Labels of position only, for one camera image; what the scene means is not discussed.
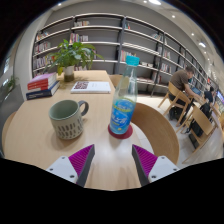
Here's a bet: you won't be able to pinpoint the green potted plant white pot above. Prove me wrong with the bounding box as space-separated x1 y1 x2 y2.
43 39 104 83

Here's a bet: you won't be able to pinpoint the thick navy blue book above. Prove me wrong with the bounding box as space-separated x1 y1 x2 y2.
25 80 61 101

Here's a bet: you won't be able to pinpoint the grey-green patterned mug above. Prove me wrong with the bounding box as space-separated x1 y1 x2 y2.
48 99 90 140

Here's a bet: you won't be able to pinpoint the dark metal bookshelf unit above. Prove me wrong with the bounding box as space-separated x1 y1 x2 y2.
31 12 214 98

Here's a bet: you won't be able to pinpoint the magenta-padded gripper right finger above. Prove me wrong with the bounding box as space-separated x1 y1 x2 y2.
131 143 180 188

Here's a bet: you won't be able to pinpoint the pink-covered red book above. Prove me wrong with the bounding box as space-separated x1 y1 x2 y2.
27 72 58 87

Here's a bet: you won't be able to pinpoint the slatted wooden chair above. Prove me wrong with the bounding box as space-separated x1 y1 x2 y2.
157 81 193 134
181 105 219 164

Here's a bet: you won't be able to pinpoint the ceiling lights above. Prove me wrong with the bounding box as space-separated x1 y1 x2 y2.
143 0 209 49

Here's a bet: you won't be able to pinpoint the person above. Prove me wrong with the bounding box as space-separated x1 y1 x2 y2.
203 86 218 105
168 65 202 121

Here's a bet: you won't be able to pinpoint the clear bottle with blue cap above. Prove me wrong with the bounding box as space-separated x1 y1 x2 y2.
109 55 141 136

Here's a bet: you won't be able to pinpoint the white book with printed cover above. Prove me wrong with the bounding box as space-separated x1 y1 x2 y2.
70 80 112 95

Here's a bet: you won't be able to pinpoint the open laptop with blue screen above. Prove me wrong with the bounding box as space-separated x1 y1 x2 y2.
189 86 203 96

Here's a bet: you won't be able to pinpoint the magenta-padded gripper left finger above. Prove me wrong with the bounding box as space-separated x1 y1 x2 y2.
46 143 97 188

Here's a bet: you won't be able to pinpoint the flat round red coaster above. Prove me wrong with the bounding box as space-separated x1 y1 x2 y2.
107 123 134 140

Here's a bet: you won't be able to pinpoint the green plant in planter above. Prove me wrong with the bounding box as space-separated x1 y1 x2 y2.
4 75 19 94

